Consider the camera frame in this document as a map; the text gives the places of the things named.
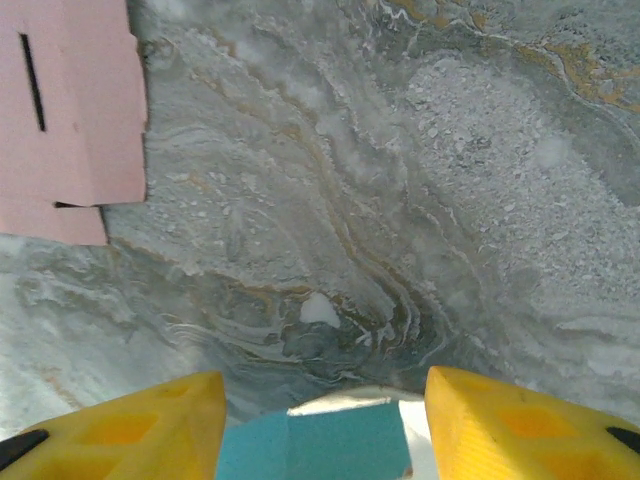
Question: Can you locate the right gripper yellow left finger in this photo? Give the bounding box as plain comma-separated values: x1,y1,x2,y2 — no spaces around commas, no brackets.
0,370,228,480

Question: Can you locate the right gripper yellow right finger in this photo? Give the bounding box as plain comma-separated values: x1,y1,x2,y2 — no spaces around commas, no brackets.
424,365,640,480

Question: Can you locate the blue paper box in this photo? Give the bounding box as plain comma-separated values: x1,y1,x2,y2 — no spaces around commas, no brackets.
215,383,432,480

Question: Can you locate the pink paper box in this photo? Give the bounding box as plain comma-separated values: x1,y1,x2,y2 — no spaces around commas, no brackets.
0,0,149,247

